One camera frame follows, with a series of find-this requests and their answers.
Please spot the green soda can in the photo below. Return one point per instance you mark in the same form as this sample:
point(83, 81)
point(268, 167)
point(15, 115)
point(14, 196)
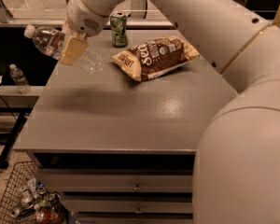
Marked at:
point(118, 22)

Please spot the black side table frame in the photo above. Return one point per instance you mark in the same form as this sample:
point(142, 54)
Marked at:
point(17, 107)

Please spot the clear plastic water bottle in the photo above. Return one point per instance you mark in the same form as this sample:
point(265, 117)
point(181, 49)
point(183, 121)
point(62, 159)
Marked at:
point(51, 42)

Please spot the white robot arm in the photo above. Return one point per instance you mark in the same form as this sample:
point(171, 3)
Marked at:
point(236, 178)

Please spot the brown chip bag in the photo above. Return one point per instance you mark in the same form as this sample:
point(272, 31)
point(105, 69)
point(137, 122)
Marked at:
point(155, 58)

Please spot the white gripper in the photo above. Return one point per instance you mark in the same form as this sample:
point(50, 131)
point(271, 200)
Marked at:
point(82, 19)

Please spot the wire basket with trash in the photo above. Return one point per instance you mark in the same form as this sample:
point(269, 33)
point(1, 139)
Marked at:
point(28, 201)

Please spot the small water bottle on shelf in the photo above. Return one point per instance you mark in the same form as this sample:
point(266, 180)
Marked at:
point(19, 78)

